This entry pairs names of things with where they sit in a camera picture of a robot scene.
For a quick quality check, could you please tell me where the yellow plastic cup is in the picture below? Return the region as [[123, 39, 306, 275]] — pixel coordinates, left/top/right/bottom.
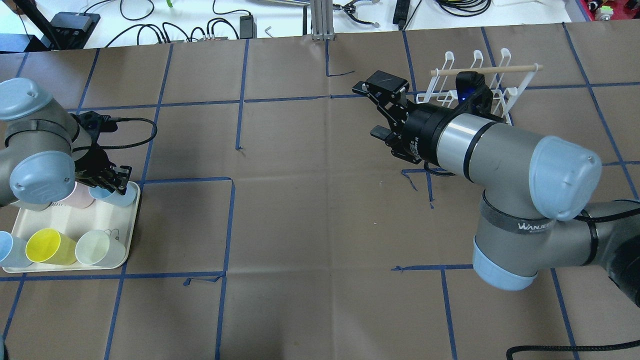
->
[[25, 228, 77, 265]]

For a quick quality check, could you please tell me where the white wire cup rack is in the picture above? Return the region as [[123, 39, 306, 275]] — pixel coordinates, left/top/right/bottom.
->
[[416, 48, 544, 125]]

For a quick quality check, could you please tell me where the wooden rack dowel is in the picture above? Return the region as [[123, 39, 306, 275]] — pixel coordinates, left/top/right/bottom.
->
[[429, 63, 544, 76]]

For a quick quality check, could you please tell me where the grey plastic cup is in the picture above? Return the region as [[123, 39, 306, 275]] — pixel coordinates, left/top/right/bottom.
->
[[9, 200, 51, 212]]

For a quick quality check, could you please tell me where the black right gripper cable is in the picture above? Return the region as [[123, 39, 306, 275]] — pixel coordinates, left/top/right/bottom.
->
[[422, 161, 456, 177]]

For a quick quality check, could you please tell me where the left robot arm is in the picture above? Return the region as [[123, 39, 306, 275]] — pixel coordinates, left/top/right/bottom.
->
[[0, 77, 131, 207]]

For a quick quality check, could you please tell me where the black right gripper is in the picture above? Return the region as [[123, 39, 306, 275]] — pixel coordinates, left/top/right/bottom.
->
[[351, 70, 453, 166]]

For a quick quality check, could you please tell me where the aluminium frame post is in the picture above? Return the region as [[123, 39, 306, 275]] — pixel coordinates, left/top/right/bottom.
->
[[310, 0, 335, 41]]

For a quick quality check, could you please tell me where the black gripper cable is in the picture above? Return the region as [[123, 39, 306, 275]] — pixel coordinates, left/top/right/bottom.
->
[[422, 161, 456, 177], [92, 117, 158, 151]]

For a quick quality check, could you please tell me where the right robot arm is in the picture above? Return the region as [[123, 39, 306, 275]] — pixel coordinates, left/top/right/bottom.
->
[[352, 70, 640, 305]]

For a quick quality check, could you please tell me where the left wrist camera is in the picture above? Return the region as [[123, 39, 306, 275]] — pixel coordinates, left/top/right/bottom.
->
[[75, 111, 118, 137]]

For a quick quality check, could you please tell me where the light blue plastic cup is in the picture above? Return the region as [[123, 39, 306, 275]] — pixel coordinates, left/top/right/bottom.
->
[[89, 181, 139, 208]]

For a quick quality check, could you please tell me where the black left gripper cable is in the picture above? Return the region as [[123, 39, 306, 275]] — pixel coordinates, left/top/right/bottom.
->
[[92, 117, 158, 151]]

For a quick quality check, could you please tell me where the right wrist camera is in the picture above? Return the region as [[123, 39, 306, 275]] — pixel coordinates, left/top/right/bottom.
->
[[452, 71, 504, 123]]

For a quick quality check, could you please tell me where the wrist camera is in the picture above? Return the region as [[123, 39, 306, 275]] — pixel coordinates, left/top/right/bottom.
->
[[452, 71, 504, 123], [75, 111, 118, 137]]

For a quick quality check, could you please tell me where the pale cream plastic cup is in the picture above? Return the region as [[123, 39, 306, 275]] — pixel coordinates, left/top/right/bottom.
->
[[74, 228, 126, 267]]

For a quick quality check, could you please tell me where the pink plastic cup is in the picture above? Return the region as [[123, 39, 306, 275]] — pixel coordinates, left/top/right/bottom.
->
[[58, 181, 95, 209]]

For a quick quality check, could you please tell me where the black power adapter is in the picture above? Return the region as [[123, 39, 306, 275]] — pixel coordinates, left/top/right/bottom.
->
[[238, 14, 258, 39]]

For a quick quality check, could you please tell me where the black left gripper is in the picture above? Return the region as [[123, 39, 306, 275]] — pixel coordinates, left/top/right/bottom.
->
[[74, 148, 132, 193]]

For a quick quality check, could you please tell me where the cream plastic tray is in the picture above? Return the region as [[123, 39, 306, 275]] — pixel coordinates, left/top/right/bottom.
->
[[2, 181, 141, 274]]

